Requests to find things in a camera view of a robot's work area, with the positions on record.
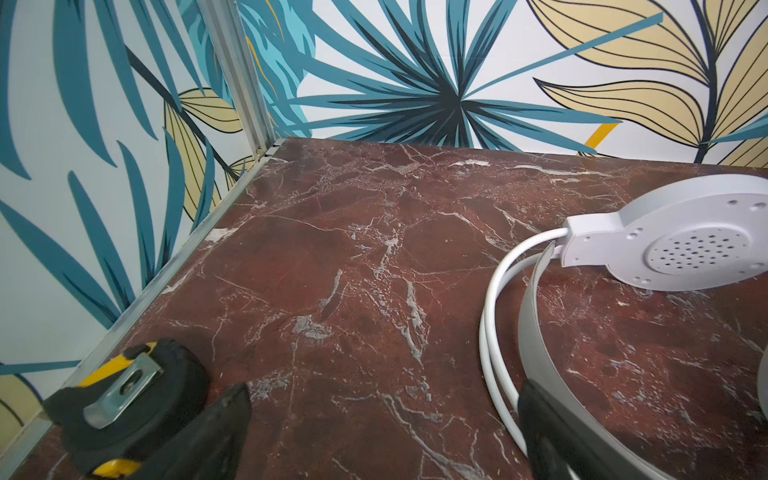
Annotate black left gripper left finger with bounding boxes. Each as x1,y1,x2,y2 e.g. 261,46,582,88
129,383,252,480

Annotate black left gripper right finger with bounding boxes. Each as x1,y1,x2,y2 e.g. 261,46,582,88
518,379,657,479

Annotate white grey headphones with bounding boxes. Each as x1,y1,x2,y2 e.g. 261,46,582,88
518,174,767,479

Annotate black yellow tape measure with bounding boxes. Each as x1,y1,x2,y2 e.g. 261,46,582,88
43,339,209,479

